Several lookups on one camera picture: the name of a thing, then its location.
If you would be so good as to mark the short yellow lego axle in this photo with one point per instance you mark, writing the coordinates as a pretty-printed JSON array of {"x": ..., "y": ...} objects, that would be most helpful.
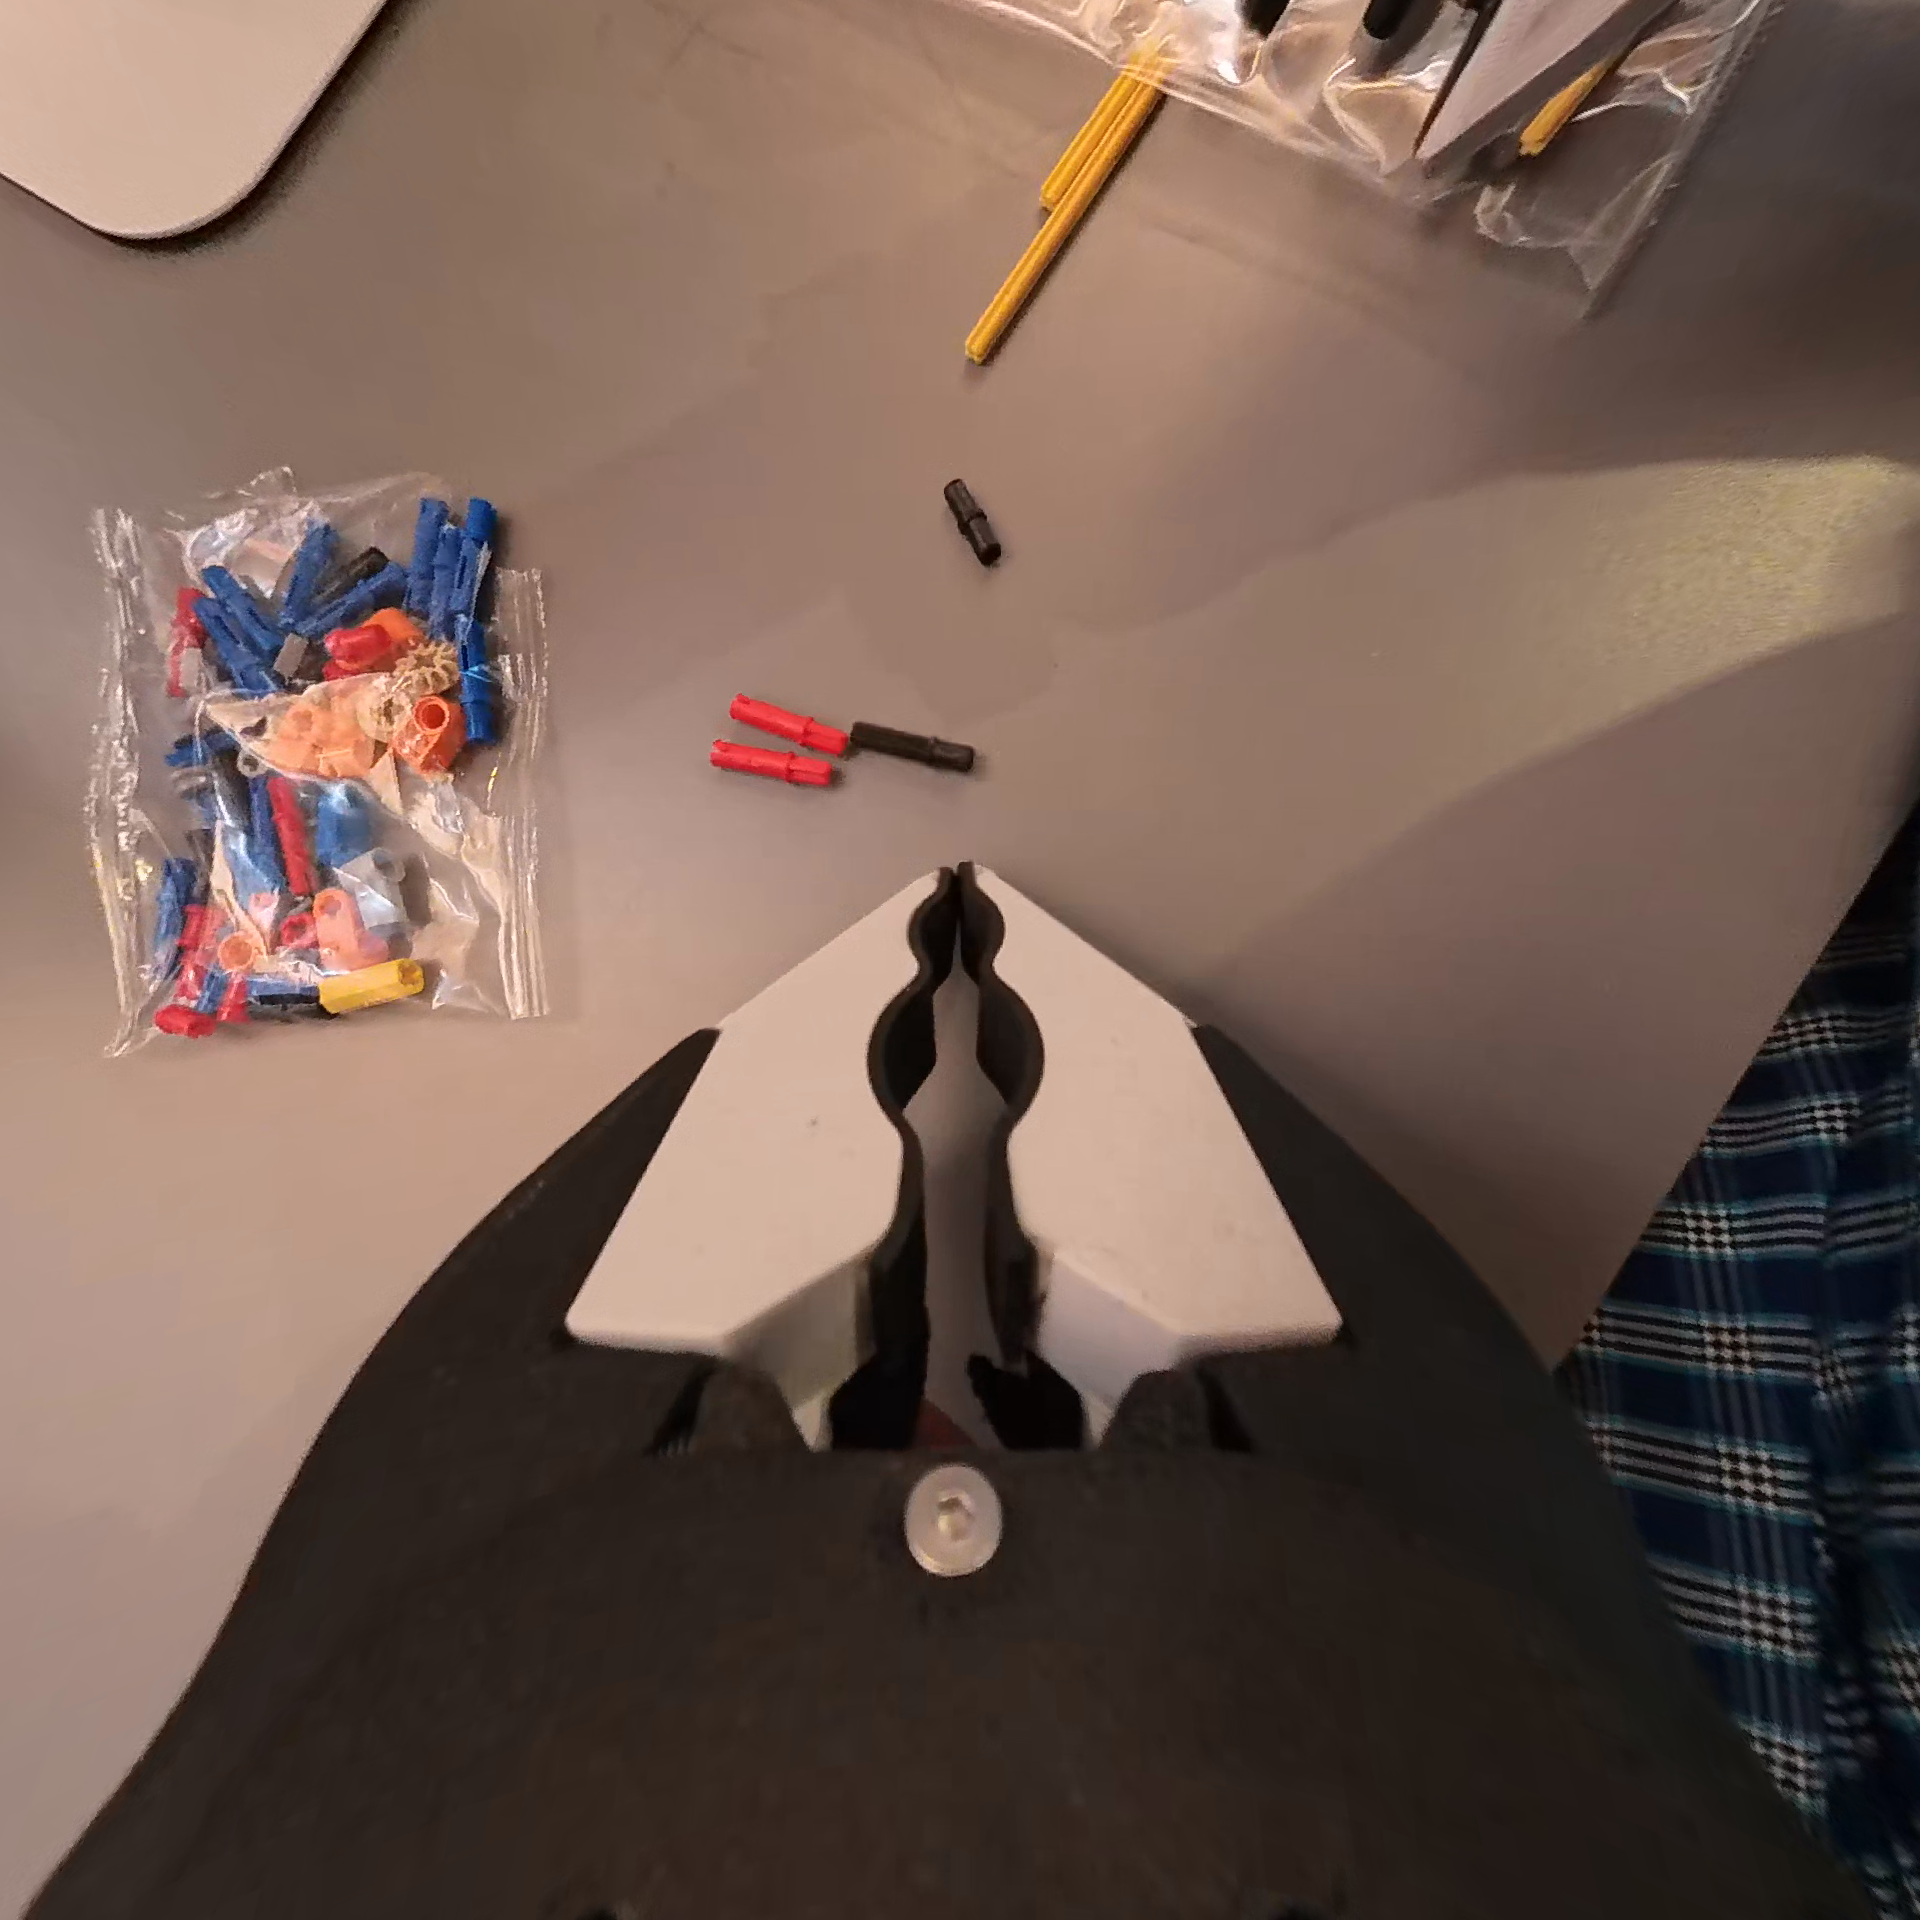
[{"x": 1095, "y": 133}]

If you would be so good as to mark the blue plaid shirt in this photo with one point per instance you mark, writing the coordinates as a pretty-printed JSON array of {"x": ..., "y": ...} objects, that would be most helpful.
[{"x": 1770, "y": 1351}]

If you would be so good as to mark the bag of coloured lego pieces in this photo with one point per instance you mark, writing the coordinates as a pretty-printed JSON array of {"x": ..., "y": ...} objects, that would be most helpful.
[{"x": 299, "y": 750}]

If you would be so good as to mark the long black lego pin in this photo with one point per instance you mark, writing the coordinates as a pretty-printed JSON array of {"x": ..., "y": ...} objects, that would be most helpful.
[{"x": 909, "y": 745}]

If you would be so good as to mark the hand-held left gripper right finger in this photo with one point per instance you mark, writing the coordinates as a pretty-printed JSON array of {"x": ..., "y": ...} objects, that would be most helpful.
[{"x": 1172, "y": 1185}]

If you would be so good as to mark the yellow lego axle in bag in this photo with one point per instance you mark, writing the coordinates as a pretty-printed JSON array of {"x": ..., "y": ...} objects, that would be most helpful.
[{"x": 1559, "y": 113}]

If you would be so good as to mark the clear bag of black parts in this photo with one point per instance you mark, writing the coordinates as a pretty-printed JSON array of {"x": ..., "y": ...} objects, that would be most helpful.
[{"x": 1636, "y": 194}]

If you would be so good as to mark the grey flat board corner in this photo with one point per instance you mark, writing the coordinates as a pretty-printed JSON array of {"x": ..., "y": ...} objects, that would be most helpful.
[{"x": 121, "y": 91}]

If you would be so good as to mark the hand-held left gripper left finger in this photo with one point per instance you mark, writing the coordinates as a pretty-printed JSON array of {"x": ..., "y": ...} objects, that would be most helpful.
[{"x": 752, "y": 1185}]

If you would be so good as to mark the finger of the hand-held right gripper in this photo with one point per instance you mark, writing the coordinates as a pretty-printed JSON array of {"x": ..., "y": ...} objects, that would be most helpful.
[{"x": 1530, "y": 59}]

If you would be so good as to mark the short black lego pin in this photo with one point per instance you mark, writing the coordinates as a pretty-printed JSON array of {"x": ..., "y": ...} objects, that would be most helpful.
[{"x": 972, "y": 522}]

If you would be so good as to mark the long yellow lego axle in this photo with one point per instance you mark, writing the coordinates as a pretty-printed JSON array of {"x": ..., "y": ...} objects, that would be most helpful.
[{"x": 1049, "y": 240}]

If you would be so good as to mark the red lego pin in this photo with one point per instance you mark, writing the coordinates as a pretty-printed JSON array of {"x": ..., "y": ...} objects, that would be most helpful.
[
  {"x": 775, "y": 761},
  {"x": 788, "y": 722}
]

